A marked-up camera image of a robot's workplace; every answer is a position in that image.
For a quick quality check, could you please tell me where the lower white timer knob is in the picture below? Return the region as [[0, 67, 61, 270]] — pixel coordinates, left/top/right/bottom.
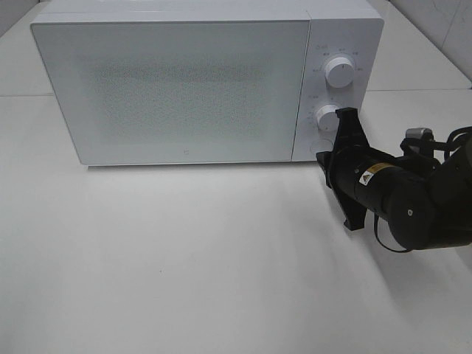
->
[[315, 104, 339, 132]]

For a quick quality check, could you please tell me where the white microwave door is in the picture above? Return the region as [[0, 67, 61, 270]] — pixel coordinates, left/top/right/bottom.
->
[[31, 21, 309, 166]]

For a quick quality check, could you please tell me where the upper white power knob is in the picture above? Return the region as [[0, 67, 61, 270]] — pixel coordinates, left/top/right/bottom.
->
[[324, 53, 355, 89]]

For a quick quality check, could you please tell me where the round door release button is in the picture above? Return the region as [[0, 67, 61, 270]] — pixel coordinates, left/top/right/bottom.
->
[[310, 139, 333, 156]]

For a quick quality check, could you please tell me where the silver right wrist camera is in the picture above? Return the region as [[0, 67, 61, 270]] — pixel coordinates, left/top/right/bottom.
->
[[405, 127, 434, 141]]

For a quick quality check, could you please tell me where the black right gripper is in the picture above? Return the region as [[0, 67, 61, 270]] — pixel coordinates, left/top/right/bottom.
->
[[316, 107, 372, 231]]

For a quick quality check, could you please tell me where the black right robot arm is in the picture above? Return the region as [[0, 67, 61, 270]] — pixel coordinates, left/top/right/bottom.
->
[[316, 108, 471, 253]]

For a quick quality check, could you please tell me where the white microwave oven body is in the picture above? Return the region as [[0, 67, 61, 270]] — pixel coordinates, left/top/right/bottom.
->
[[30, 1, 384, 164]]

